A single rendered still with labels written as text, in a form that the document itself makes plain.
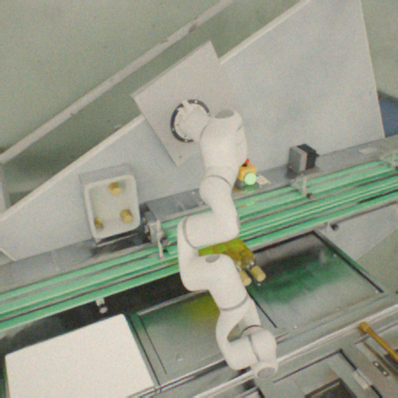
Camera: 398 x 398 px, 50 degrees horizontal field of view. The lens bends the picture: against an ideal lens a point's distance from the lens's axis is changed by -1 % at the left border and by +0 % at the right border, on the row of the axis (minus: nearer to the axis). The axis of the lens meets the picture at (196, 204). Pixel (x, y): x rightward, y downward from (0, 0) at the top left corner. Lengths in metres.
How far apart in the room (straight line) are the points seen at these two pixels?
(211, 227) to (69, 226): 0.68
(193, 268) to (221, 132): 0.37
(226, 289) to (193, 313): 0.52
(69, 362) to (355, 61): 1.55
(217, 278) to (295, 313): 0.64
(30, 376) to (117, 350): 0.27
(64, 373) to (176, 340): 0.37
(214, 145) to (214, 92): 0.43
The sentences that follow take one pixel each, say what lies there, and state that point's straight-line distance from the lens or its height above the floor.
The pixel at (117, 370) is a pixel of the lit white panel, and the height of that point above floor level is 1.21.
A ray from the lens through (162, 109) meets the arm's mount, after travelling 1.46.
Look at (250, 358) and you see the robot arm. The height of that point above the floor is 1.48.
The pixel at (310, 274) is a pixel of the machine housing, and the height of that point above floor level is 1.10.
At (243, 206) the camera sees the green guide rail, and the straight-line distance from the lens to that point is 1.62.
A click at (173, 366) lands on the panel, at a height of 1.27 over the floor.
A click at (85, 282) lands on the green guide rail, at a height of 0.95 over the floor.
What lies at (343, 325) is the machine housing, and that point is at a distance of 1.60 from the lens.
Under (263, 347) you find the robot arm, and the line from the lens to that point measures 1.19.
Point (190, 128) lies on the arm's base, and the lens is 1.42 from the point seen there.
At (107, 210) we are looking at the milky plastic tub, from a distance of 1.57.
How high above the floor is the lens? 2.06
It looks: 49 degrees down
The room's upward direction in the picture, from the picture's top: 139 degrees clockwise
